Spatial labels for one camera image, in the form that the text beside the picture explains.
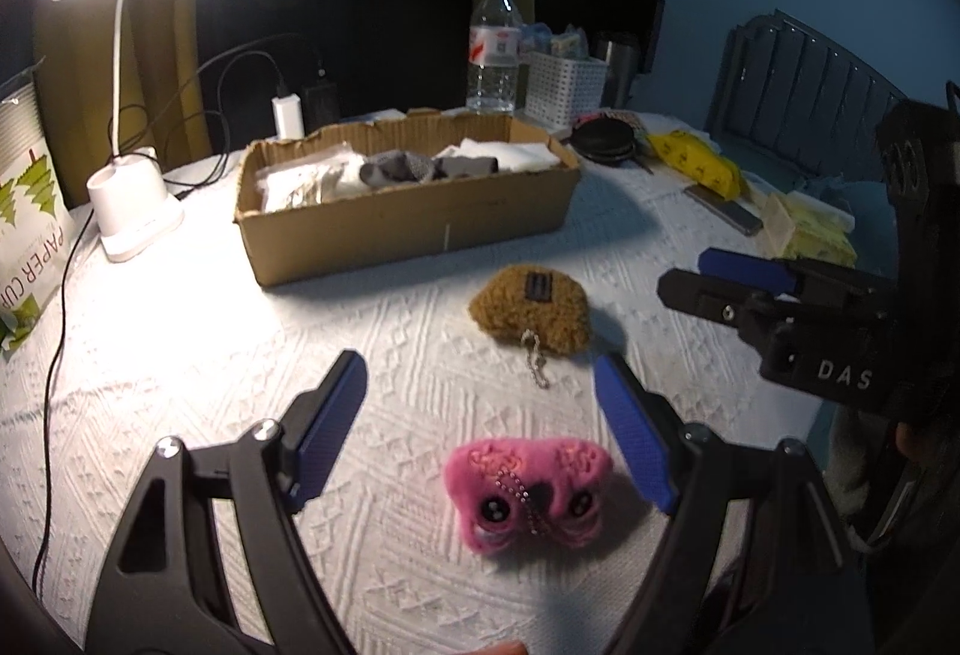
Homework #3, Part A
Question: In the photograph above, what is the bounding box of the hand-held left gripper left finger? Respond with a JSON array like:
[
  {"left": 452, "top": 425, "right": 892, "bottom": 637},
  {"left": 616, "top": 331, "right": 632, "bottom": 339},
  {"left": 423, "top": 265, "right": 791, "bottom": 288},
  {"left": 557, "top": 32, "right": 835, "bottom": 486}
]
[{"left": 82, "top": 349, "right": 368, "bottom": 655}]

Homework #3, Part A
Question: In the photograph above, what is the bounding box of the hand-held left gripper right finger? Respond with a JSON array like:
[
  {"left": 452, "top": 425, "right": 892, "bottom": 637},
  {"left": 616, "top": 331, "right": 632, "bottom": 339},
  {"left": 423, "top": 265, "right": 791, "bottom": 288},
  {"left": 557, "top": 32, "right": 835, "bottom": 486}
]
[{"left": 592, "top": 353, "right": 875, "bottom": 655}]

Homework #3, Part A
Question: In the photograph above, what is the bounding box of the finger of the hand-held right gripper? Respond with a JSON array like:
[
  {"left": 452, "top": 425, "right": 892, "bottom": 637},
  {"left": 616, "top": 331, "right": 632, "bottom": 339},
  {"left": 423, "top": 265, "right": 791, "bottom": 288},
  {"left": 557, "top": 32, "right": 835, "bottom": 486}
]
[
  {"left": 697, "top": 248, "right": 905, "bottom": 319},
  {"left": 658, "top": 269, "right": 788, "bottom": 335}
]

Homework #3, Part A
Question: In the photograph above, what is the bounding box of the pink plush keychain toy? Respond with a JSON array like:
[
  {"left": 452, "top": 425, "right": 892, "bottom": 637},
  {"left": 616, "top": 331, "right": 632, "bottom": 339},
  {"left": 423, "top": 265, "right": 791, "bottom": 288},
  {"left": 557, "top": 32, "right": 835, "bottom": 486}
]
[{"left": 442, "top": 436, "right": 614, "bottom": 555}]

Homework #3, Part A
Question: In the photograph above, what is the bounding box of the brown plush keychain pouch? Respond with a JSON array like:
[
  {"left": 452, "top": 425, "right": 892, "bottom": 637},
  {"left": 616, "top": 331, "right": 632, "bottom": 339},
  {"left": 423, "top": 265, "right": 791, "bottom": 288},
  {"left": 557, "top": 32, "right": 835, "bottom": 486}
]
[{"left": 469, "top": 265, "right": 593, "bottom": 390}]

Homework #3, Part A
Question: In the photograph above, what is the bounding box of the cardboard box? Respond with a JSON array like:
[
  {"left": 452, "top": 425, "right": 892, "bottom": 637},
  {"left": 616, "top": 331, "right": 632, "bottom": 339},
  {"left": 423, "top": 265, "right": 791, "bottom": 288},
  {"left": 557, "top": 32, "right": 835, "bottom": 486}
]
[{"left": 234, "top": 107, "right": 583, "bottom": 287}]

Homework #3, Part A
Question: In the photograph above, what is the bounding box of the white paper towel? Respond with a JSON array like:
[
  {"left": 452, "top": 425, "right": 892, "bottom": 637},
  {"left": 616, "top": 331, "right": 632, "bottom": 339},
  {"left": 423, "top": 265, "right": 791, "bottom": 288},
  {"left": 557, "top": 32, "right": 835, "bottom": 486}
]
[
  {"left": 259, "top": 145, "right": 368, "bottom": 211},
  {"left": 435, "top": 136, "right": 565, "bottom": 178}
]

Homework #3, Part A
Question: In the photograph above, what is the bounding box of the grey sock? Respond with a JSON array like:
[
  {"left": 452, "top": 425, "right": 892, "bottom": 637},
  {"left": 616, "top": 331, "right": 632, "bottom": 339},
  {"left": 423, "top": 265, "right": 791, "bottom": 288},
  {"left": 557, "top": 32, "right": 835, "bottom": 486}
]
[
  {"left": 435, "top": 154, "right": 500, "bottom": 180},
  {"left": 358, "top": 149, "right": 437, "bottom": 187}
]

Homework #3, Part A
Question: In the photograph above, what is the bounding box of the grey smartphone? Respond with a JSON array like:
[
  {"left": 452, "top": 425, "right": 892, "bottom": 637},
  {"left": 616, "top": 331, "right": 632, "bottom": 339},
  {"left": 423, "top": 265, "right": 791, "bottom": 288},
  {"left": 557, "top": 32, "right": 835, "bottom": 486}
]
[{"left": 684, "top": 182, "right": 764, "bottom": 237}]

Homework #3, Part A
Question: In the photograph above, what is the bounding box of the pale yellow tissue pack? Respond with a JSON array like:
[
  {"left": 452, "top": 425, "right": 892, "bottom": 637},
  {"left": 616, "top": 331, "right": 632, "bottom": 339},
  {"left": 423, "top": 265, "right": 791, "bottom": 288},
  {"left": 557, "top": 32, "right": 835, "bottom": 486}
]
[{"left": 761, "top": 190, "right": 857, "bottom": 268}]

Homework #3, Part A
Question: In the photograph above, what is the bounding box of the white textured tablecloth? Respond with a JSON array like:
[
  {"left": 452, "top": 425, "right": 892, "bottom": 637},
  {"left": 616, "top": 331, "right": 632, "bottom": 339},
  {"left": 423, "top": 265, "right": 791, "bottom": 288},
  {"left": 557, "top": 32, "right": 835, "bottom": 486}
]
[{"left": 0, "top": 107, "right": 863, "bottom": 655}]

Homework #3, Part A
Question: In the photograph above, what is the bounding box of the black round pouch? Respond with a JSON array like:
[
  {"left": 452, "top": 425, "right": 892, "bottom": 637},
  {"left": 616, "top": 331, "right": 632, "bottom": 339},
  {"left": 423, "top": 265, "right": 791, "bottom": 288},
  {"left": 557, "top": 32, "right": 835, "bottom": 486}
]
[{"left": 571, "top": 116, "right": 643, "bottom": 163}]

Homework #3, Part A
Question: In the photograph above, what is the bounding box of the grey padded headboard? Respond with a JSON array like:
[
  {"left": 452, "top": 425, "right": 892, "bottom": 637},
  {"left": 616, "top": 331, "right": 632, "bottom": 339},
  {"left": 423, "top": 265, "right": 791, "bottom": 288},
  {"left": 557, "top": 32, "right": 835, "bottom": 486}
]
[{"left": 705, "top": 10, "right": 912, "bottom": 185}]

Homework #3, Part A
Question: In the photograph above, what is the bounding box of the stainless steel cup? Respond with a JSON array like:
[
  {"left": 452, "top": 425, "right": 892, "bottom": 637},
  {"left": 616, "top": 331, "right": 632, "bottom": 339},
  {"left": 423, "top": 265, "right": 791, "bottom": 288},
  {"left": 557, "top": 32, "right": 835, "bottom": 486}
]
[{"left": 596, "top": 31, "right": 641, "bottom": 109}]

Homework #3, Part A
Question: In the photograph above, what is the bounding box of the white plastic basket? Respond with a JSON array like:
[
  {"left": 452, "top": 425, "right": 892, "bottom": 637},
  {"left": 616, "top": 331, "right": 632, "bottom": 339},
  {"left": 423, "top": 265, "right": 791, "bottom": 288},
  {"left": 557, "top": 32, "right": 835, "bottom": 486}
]
[{"left": 523, "top": 51, "right": 607, "bottom": 127}]

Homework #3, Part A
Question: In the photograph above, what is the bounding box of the snack packets bundle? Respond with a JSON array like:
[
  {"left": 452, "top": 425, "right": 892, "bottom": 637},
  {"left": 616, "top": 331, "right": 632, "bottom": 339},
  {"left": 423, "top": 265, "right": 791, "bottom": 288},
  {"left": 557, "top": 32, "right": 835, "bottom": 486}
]
[{"left": 525, "top": 25, "right": 590, "bottom": 61}]

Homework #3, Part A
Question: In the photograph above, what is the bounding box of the black monitor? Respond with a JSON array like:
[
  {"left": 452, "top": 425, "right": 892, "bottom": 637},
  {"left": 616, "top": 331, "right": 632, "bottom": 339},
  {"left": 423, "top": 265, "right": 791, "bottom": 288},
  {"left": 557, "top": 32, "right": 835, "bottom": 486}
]
[{"left": 555, "top": 0, "right": 665, "bottom": 76}]

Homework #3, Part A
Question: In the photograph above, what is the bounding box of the white desk lamp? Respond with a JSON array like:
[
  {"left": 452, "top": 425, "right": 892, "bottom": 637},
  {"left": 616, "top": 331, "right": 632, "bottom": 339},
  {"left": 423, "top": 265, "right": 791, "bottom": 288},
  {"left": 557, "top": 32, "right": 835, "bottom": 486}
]
[{"left": 51, "top": 0, "right": 233, "bottom": 263}]

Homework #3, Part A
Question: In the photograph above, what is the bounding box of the white charger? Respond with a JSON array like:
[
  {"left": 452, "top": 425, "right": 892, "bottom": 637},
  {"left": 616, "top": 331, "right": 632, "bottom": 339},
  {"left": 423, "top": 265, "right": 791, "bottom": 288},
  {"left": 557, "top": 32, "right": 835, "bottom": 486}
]
[{"left": 271, "top": 92, "right": 305, "bottom": 140}]

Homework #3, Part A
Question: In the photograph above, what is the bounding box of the clear water bottle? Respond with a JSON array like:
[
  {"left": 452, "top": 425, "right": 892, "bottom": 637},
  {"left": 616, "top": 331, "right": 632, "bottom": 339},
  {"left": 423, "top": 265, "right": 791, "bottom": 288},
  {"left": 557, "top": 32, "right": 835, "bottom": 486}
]
[{"left": 466, "top": 0, "right": 523, "bottom": 115}]

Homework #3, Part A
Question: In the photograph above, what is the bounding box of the black power adapter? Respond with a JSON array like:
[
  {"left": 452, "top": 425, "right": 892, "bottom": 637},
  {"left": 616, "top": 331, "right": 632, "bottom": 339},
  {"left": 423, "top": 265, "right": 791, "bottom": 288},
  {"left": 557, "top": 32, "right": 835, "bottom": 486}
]
[{"left": 300, "top": 70, "right": 340, "bottom": 128}]

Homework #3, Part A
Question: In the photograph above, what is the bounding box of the white paper cup package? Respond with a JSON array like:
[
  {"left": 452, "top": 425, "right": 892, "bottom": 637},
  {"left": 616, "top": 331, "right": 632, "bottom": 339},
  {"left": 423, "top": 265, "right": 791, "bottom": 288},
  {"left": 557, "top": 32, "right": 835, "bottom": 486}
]
[{"left": 0, "top": 66, "right": 76, "bottom": 363}]

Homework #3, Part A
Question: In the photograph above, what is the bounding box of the black lamp cable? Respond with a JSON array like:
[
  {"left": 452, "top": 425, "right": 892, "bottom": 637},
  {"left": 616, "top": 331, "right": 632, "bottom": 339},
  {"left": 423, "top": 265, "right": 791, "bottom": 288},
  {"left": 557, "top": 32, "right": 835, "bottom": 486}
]
[{"left": 31, "top": 152, "right": 233, "bottom": 600}]

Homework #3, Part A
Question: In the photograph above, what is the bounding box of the black charger cable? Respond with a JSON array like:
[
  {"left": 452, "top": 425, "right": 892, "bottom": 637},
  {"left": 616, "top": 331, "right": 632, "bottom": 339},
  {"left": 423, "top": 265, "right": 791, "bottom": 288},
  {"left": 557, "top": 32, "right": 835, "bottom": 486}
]
[{"left": 112, "top": 32, "right": 331, "bottom": 176}]

